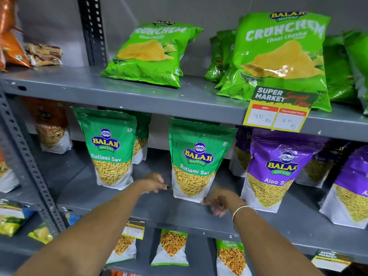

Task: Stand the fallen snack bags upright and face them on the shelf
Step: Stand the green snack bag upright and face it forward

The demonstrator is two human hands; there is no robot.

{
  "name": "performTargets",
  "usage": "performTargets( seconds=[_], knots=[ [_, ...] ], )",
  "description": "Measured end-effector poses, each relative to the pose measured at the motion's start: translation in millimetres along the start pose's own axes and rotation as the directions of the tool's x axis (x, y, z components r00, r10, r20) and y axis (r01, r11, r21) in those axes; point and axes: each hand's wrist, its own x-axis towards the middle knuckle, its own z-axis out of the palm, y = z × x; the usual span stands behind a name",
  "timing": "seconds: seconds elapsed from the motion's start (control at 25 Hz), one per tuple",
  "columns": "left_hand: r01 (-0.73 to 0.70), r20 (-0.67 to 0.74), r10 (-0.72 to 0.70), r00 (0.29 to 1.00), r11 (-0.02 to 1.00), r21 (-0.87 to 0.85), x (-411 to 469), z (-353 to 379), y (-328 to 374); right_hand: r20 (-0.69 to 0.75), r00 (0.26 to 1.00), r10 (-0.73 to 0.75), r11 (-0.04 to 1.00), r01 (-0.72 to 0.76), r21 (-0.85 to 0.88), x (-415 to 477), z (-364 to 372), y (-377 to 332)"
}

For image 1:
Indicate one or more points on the small green nut packet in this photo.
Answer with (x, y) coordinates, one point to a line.
(233, 258)
(123, 247)
(172, 244)

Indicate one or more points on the brown biscuit packet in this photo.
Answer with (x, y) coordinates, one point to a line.
(43, 49)
(46, 60)

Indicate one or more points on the grey metal shelf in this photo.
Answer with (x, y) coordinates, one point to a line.
(172, 97)

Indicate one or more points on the yellow black price tag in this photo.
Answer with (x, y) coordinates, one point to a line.
(276, 117)
(330, 263)
(135, 231)

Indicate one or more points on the person's left forearm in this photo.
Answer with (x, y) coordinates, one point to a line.
(86, 244)

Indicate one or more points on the row of light green chip bags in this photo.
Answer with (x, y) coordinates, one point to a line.
(281, 54)

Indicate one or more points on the grey metal shelving rack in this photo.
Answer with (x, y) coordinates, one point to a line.
(20, 245)

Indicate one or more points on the green white snack packet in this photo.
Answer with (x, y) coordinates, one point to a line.
(10, 219)

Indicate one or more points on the person's left hand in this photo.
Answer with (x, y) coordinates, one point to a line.
(152, 182)

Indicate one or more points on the person's right hand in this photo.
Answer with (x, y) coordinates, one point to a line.
(227, 198)

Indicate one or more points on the yellow green snack packet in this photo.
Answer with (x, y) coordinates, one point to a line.
(41, 234)

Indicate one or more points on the orange snack packet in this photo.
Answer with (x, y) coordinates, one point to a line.
(120, 273)

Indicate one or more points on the person's right forearm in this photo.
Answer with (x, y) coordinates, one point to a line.
(267, 250)

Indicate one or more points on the orange snack bag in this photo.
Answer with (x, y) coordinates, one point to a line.
(14, 50)
(7, 14)

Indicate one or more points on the silver bangle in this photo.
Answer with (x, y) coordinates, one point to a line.
(236, 211)

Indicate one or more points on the blue snack packet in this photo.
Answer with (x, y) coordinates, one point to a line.
(28, 214)
(73, 218)

